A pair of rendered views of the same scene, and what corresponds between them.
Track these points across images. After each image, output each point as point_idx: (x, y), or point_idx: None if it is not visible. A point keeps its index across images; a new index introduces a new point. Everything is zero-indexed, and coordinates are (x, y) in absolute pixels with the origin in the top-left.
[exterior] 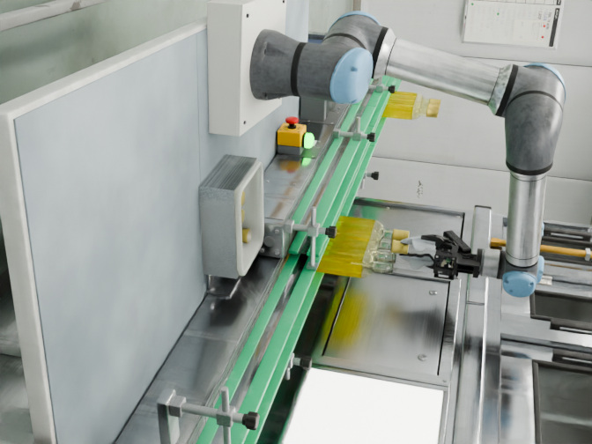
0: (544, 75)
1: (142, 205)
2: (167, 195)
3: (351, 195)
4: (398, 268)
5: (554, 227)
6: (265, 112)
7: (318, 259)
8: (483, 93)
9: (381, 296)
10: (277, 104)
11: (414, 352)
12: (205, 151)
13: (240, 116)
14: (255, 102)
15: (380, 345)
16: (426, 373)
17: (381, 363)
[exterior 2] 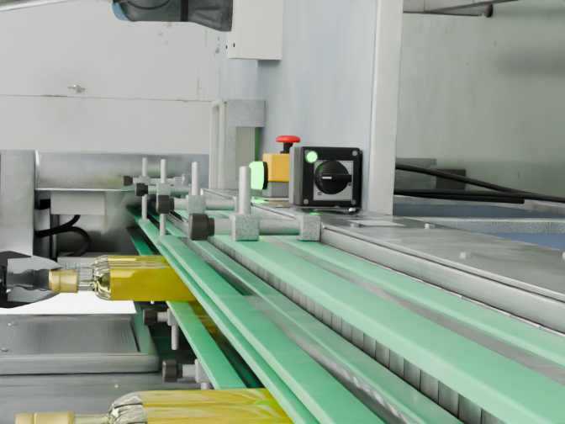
0: None
1: (235, 72)
2: (241, 82)
3: (189, 326)
4: (63, 356)
5: None
6: (231, 52)
7: (161, 246)
8: None
9: (81, 344)
10: (234, 53)
11: (23, 325)
12: (256, 75)
13: (226, 38)
14: (229, 32)
15: (66, 325)
16: (6, 316)
17: (60, 320)
